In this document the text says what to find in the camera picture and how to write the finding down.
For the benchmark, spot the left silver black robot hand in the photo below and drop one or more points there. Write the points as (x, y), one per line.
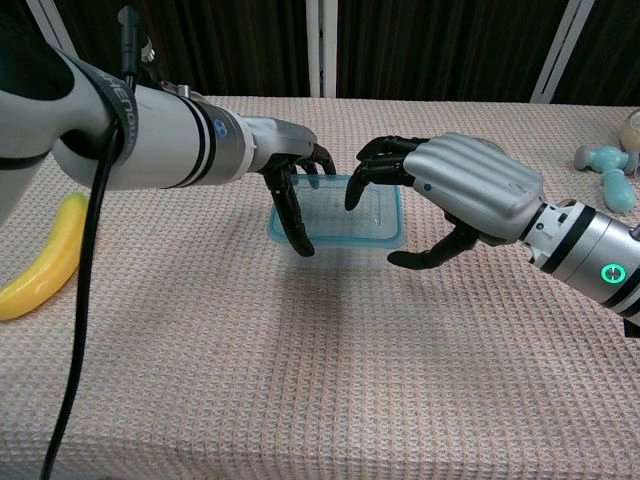
(280, 140)

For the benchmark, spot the dark pleated curtain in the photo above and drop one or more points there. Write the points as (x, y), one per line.
(225, 45)

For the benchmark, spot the white frame post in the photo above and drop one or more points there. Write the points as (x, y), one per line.
(45, 20)
(330, 50)
(560, 55)
(313, 50)

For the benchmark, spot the teal toy hammer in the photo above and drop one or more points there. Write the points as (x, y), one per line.
(612, 172)

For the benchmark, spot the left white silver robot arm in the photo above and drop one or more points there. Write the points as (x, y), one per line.
(165, 140)

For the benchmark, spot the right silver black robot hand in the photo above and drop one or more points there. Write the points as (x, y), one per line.
(475, 185)

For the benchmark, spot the pink waffle-weave tablecloth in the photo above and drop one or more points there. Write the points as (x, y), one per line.
(300, 360)

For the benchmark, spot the beige squeeze bottle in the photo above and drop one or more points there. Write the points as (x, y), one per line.
(631, 132)

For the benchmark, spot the clear plastic container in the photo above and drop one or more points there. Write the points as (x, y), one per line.
(350, 257)

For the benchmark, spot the yellow banana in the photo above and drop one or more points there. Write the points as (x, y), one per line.
(45, 270)

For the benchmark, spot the clear container with blue rim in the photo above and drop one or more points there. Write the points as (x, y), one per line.
(370, 215)

